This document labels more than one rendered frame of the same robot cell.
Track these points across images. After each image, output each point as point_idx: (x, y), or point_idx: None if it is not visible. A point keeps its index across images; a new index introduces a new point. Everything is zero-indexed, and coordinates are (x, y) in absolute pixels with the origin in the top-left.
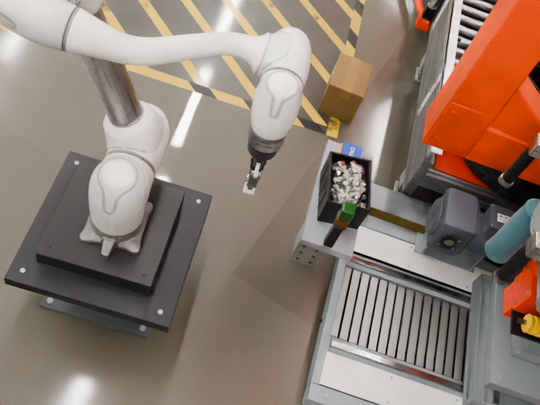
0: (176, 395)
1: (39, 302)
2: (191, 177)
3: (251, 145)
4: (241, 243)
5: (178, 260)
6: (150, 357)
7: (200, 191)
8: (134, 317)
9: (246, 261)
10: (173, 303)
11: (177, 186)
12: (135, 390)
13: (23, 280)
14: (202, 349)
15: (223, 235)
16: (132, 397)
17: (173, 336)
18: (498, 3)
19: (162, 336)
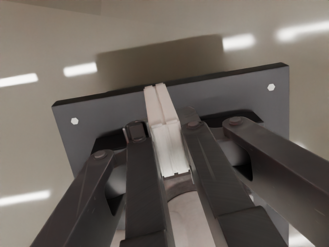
0: (273, 11)
1: None
2: (8, 122)
3: None
4: (53, 23)
5: (185, 100)
6: (243, 57)
7: (18, 104)
8: (289, 112)
9: (73, 5)
10: (251, 76)
11: (71, 158)
12: (280, 55)
13: (285, 233)
14: (211, 7)
15: (57, 50)
16: (288, 54)
17: (210, 46)
18: None
19: (215, 57)
